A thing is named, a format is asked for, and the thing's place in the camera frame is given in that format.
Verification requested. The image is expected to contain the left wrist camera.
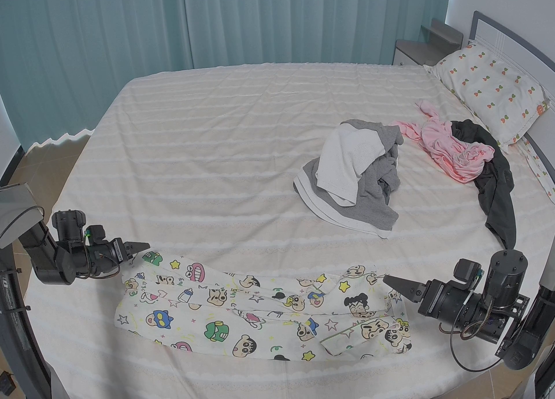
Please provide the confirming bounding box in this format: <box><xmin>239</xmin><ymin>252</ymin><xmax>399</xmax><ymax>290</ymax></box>
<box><xmin>84</xmin><ymin>225</ymin><xmax>107</xmax><ymax>247</ymax></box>

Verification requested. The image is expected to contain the grey bedside table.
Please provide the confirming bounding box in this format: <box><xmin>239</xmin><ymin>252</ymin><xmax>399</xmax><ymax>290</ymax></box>
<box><xmin>392</xmin><ymin>18</ymin><xmax>464</xmax><ymax>66</ymax></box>

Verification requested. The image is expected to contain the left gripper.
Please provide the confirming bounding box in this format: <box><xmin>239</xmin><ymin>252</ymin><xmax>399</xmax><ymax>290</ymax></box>
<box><xmin>101</xmin><ymin>238</ymin><xmax>151</xmax><ymax>268</ymax></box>

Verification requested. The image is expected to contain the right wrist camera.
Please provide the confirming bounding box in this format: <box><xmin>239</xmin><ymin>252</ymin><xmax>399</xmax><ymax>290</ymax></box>
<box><xmin>453</xmin><ymin>258</ymin><xmax>483</xmax><ymax>290</ymax></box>

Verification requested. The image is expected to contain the black garment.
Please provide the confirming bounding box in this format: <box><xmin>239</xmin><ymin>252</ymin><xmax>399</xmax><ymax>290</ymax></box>
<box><xmin>449</xmin><ymin>120</ymin><xmax>517</xmax><ymax>248</ymax></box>

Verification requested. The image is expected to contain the pink garment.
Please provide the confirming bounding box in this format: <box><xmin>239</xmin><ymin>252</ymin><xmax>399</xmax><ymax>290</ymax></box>
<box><xmin>388</xmin><ymin>99</ymin><xmax>496</xmax><ymax>183</ymax></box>

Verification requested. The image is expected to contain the bed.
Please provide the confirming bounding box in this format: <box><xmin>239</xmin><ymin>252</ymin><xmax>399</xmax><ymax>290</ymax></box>
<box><xmin>17</xmin><ymin>9</ymin><xmax>555</xmax><ymax>399</ymax></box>

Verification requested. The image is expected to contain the white printed pyjama top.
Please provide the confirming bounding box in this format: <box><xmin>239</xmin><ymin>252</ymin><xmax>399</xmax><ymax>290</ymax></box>
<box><xmin>114</xmin><ymin>251</ymin><xmax>412</xmax><ymax>362</ymax></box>

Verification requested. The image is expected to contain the black cable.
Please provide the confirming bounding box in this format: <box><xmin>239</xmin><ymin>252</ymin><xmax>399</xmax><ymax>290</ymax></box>
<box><xmin>77</xmin><ymin>264</ymin><xmax>122</xmax><ymax>279</ymax></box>
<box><xmin>448</xmin><ymin>323</ymin><xmax>507</xmax><ymax>373</ymax></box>

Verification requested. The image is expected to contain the blue-green curtain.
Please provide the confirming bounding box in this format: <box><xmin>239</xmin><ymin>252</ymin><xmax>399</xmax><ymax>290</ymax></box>
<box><xmin>0</xmin><ymin>0</ymin><xmax>452</xmax><ymax>151</ymax></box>

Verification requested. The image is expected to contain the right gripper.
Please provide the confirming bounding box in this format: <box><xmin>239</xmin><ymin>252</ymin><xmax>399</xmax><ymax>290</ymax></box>
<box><xmin>382</xmin><ymin>274</ymin><xmax>472</xmax><ymax>325</ymax></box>

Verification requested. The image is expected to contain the grey and white garment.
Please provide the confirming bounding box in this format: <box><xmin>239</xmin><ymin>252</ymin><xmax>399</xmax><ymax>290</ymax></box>
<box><xmin>293</xmin><ymin>119</ymin><xmax>405</xmax><ymax>239</ymax></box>

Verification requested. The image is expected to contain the white printed pillow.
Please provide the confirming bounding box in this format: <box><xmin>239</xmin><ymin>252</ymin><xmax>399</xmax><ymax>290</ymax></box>
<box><xmin>423</xmin><ymin>39</ymin><xmax>551</xmax><ymax>155</ymax></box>

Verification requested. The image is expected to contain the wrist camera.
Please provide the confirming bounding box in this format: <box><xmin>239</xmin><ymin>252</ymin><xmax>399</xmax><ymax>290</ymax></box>
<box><xmin>453</xmin><ymin>258</ymin><xmax>483</xmax><ymax>290</ymax></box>
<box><xmin>84</xmin><ymin>225</ymin><xmax>107</xmax><ymax>247</ymax></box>

